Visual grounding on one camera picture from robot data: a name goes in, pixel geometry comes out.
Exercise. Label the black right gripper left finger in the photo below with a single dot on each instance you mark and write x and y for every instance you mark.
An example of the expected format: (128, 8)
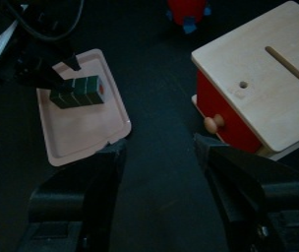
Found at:
(74, 197)

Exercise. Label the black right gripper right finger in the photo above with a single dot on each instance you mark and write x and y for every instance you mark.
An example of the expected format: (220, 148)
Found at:
(262, 193)

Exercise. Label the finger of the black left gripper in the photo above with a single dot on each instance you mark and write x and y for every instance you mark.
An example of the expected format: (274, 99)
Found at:
(68, 59)
(46, 82)

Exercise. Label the green toy sushi roll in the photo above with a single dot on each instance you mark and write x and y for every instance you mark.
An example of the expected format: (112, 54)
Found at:
(81, 92)

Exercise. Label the pink plastic tray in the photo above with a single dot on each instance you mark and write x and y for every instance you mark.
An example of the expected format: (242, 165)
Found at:
(84, 124)

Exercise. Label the red drawer with wooden knob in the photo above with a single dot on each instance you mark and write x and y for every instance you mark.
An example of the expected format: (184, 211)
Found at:
(225, 114)

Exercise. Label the red and blue toy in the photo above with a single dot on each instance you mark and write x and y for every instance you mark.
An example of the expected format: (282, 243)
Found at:
(187, 13)

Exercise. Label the wooden box with slot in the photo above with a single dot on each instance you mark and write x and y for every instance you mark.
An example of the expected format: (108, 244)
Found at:
(266, 82)

